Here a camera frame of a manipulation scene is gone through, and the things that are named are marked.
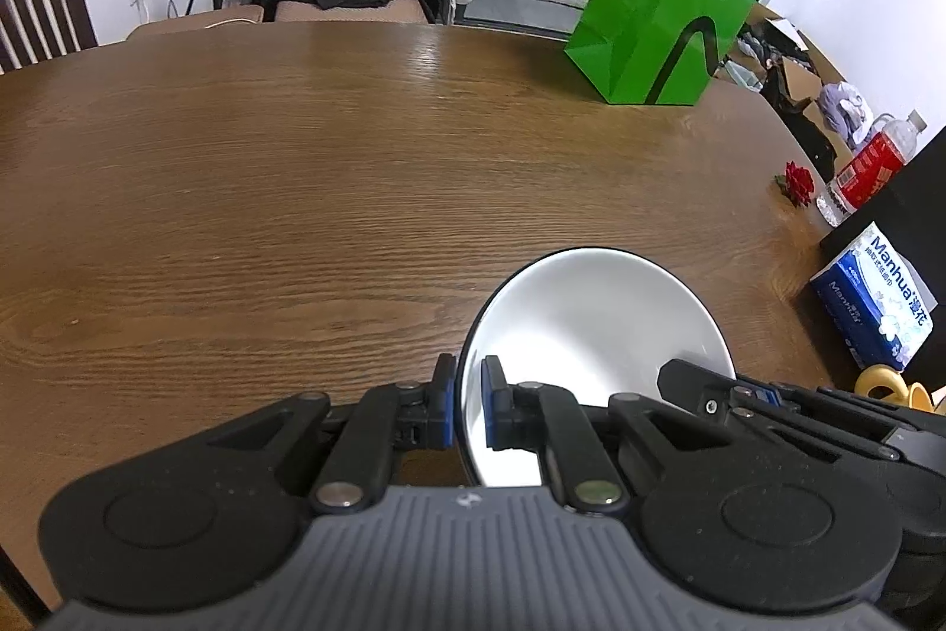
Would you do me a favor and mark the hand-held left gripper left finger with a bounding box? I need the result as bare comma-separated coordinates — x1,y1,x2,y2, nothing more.
209,354,458,514

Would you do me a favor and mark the small red flower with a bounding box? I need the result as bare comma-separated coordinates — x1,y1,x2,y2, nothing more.
775,160,816,208

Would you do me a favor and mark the white bowl with black rim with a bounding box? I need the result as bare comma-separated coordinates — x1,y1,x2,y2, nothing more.
456,247,736,488

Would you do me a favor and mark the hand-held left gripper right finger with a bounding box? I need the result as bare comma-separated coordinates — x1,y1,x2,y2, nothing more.
480,356,714,514

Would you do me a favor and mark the yellow mug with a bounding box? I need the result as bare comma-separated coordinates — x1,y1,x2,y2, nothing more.
855,363,939,414

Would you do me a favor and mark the blue tissue pack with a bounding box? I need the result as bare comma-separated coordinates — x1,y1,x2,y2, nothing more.
811,222,936,372

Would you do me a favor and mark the open cardboard box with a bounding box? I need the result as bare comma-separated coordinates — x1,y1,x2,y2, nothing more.
731,6,836,159

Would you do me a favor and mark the black backpack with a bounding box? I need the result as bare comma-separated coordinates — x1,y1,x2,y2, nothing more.
761,62,836,181

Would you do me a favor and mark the lilac fabric bundle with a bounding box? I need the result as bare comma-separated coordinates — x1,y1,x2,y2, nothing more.
817,82,874,148

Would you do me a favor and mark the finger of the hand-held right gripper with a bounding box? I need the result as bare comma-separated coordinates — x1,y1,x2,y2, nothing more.
656,357,777,418

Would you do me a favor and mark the red label water bottle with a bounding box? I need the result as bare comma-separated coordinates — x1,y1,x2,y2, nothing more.
815,109,928,229

